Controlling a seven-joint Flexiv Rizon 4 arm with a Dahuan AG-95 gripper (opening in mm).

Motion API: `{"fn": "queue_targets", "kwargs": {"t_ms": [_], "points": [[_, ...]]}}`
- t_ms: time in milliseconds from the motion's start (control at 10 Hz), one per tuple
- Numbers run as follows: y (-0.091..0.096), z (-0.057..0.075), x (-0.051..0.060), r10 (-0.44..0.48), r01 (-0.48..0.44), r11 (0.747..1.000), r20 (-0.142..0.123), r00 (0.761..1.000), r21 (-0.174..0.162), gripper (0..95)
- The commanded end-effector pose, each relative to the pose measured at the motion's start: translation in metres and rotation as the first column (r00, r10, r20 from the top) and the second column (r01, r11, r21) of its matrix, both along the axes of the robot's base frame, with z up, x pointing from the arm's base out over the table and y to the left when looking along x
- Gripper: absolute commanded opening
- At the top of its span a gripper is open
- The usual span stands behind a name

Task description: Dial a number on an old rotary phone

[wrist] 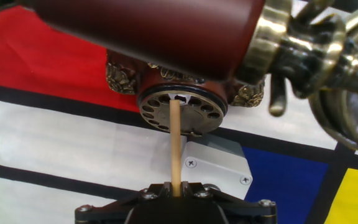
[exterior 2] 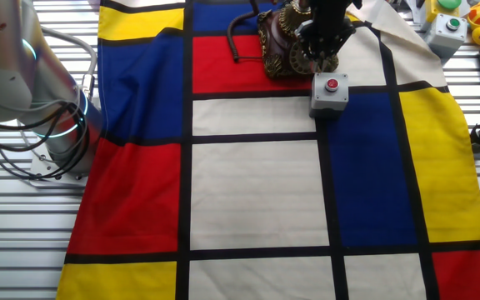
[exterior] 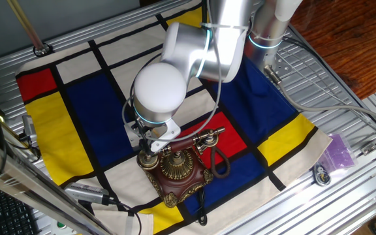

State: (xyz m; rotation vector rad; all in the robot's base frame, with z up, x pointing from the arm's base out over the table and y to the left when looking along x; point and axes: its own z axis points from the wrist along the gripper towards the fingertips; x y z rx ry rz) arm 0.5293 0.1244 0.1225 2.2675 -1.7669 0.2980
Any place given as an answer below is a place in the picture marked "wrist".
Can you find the colourful Mondrian pattern tablecloth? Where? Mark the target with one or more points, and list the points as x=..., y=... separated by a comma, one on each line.
x=57, y=146

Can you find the brown brass phone handset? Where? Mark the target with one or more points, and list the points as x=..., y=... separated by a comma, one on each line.
x=151, y=31

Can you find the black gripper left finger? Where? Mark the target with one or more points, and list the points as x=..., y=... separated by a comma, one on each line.
x=129, y=200

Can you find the thin wooden stick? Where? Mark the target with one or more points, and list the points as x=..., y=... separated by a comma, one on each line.
x=175, y=149

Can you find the grey box with red button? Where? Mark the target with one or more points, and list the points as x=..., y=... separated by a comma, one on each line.
x=216, y=168

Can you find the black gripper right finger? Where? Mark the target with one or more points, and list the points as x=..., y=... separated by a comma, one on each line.
x=225, y=199

